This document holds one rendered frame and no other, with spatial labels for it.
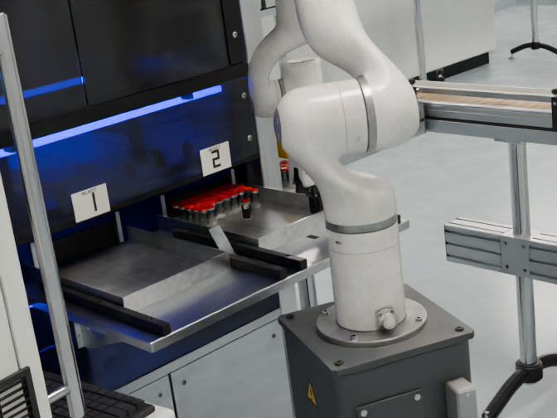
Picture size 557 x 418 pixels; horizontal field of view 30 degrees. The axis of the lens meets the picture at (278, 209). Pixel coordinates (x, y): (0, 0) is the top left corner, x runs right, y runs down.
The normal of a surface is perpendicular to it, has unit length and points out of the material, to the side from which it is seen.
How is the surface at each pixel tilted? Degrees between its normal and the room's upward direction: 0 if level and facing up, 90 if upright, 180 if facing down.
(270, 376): 90
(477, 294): 0
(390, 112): 79
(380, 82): 40
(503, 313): 0
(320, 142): 95
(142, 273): 0
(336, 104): 56
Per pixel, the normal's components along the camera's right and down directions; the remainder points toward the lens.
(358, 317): -0.37, 0.33
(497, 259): -0.71, 0.29
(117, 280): -0.12, -0.95
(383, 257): 0.49, 0.21
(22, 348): 0.79, 0.10
